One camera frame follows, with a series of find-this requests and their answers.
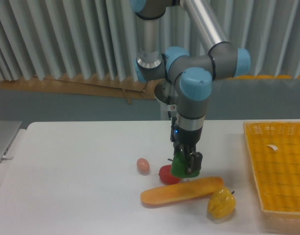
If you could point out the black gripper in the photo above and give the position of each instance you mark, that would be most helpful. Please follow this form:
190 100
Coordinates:
181 137

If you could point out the green bell pepper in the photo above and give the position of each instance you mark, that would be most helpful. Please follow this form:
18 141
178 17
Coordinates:
179 166

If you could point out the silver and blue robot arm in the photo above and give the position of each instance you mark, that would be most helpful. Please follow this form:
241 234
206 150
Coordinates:
186 81

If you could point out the red bell pepper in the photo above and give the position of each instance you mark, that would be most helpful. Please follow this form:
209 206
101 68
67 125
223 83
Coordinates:
166 176

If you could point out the yellow bell pepper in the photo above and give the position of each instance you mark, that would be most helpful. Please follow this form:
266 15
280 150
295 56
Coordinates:
222 203

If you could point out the yellow woven basket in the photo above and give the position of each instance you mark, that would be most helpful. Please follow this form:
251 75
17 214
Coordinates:
276 174

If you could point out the long orange bread loaf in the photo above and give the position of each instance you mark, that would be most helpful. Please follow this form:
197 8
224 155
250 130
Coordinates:
181 192

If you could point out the brown egg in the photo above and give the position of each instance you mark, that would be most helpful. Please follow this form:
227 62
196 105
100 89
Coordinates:
143 166

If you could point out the brown cardboard sheet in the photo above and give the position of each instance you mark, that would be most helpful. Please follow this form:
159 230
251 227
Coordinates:
127 89

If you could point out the white paper scrap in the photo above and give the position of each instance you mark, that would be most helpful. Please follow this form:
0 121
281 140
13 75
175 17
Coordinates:
274 148

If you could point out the grey laptop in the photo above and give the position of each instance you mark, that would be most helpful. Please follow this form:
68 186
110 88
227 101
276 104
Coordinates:
8 132

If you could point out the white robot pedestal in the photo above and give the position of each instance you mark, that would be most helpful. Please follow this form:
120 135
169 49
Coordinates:
167 111

